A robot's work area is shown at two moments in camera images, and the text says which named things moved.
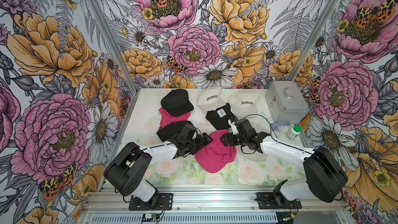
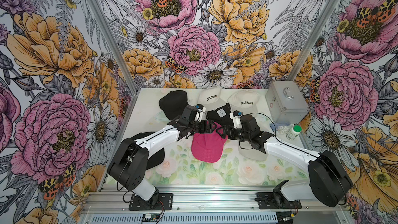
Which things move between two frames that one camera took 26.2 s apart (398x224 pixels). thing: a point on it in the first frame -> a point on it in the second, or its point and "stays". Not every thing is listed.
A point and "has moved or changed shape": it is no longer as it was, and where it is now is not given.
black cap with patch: (218, 118) stays
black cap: (166, 132) has moved or changed shape
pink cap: (214, 156) has moved or changed shape
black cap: (176, 102) stays
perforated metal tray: (186, 218) stays
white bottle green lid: (294, 132) stays
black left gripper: (201, 143) -> (203, 129)
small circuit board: (151, 217) stays
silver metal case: (286, 103) stays
